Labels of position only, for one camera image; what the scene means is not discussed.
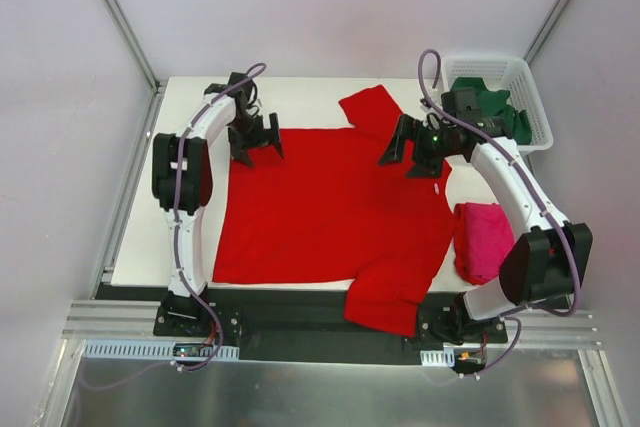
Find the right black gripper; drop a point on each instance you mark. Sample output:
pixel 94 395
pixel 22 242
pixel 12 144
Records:
pixel 413 145

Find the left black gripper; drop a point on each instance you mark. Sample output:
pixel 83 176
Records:
pixel 254 136

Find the red t shirt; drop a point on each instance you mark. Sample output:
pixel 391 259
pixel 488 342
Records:
pixel 462 262
pixel 324 210

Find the white plastic basket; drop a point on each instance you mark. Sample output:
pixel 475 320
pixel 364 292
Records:
pixel 506 73

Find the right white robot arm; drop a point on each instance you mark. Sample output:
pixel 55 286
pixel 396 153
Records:
pixel 550 254

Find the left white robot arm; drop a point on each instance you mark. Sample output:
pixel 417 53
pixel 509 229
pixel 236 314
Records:
pixel 182 177

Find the green t shirt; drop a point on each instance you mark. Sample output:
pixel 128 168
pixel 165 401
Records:
pixel 496 103

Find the folded red t shirt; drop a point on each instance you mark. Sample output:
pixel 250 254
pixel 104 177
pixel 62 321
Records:
pixel 462 262

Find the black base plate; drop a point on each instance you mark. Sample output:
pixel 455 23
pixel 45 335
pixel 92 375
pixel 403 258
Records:
pixel 309 326

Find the right white cable duct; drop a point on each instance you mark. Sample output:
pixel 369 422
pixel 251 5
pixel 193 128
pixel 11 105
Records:
pixel 438 358

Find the white cable duct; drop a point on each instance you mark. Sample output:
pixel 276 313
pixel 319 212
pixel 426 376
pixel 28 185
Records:
pixel 438 358
pixel 157 350

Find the left white cable duct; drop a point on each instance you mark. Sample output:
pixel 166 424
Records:
pixel 157 350

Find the aluminium rail frame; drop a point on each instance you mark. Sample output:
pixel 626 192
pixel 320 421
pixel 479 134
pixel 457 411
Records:
pixel 545 370

